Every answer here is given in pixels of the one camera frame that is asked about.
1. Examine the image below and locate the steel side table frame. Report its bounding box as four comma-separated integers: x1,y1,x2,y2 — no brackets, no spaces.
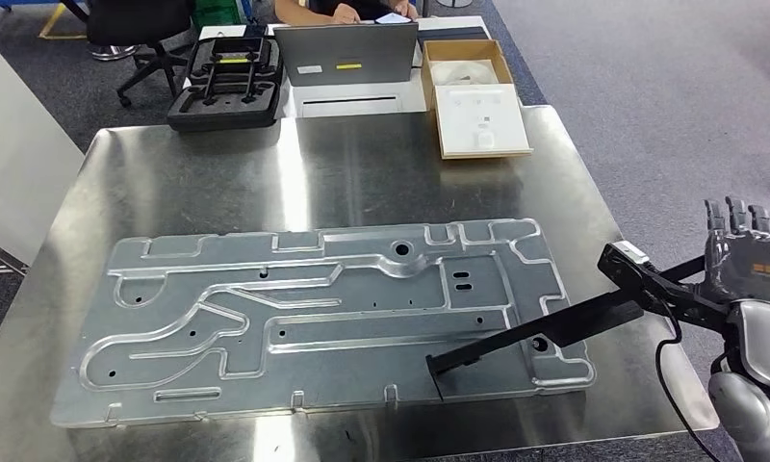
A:
0,236,29,276

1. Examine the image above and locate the long black plastic part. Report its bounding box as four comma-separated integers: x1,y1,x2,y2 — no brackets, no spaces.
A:
424,254,708,403

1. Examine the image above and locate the person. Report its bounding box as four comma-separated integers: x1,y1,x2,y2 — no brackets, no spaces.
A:
272,0,422,27

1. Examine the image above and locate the silver laptop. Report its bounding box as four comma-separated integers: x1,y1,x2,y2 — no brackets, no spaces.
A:
272,22,420,88

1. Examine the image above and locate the black foam case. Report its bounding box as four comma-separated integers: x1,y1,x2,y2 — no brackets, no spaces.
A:
166,35,286,133

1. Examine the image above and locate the tan edged white box lid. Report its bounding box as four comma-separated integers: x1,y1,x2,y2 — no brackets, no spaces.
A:
433,84,534,161

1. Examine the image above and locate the thin black camera cable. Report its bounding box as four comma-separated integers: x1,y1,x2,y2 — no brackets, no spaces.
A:
654,305,724,462

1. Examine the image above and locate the stamped grey metal panel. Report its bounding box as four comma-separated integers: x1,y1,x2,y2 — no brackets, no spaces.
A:
48,218,597,429

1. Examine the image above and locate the open brown cardboard box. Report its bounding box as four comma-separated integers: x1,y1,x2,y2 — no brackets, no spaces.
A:
421,38,516,110

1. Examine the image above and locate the white flat box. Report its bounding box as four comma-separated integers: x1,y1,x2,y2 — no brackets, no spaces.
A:
282,76,431,119

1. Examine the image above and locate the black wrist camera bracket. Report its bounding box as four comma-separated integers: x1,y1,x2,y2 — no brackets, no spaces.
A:
597,242,733,334

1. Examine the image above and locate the black flat box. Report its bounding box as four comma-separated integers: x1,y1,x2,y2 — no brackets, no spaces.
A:
417,25,490,46

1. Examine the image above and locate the stainless steel workbench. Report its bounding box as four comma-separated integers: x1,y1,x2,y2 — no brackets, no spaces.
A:
0,105,721,462

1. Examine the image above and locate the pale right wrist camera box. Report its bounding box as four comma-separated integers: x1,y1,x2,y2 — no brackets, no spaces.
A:
611,240,651,266

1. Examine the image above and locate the blue metal cart frame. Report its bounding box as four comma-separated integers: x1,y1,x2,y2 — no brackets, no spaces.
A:
0,0,64,13

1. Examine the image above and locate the white side panel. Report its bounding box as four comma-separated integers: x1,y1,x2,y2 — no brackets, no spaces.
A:
0,35,86,268

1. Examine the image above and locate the green plastic crate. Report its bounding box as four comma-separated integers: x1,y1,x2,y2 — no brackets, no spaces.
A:
190,0,243,33

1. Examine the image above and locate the chrome round floor base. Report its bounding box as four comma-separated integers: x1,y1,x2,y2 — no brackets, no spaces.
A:
88,42,141,62

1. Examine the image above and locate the black office chair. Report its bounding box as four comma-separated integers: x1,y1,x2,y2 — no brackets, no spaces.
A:
60,0,195,109

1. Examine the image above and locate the white paper card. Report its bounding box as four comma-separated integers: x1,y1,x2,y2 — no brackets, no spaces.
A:
198,24,247,40

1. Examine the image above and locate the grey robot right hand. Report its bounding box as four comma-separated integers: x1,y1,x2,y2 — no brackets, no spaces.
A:
697,195,770,307

